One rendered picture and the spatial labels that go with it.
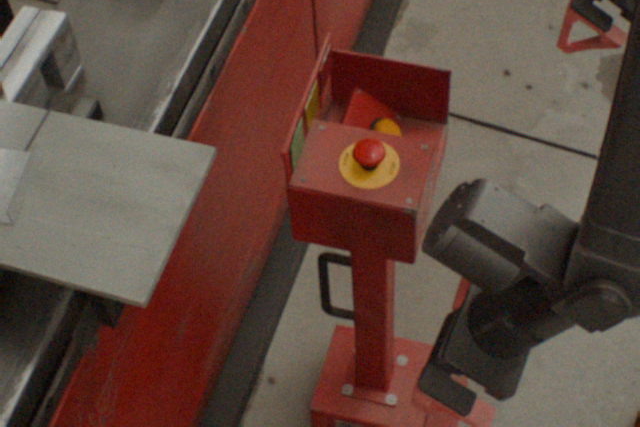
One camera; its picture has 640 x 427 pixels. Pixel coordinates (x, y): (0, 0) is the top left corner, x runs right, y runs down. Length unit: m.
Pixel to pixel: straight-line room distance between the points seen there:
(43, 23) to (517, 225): 0.69
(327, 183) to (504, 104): 1.16
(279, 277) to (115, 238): 1.10
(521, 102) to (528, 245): 1.70
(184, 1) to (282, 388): 0.88
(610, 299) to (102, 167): 0.55
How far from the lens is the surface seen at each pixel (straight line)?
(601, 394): 2.03
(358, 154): 1.26
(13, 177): 1.06
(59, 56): 1.25
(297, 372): 2.02
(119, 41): 1.33
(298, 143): 1.27
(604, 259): 0.66
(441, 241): 0.72
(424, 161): 1.29
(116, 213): 1.01
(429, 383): 0.81
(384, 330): 1.66
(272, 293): 2.05
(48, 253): 1.00
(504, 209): 0.71
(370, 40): 2.44
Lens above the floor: 1.80
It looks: 53 degrees down
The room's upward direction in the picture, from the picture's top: 6 degrees counter-clockwise
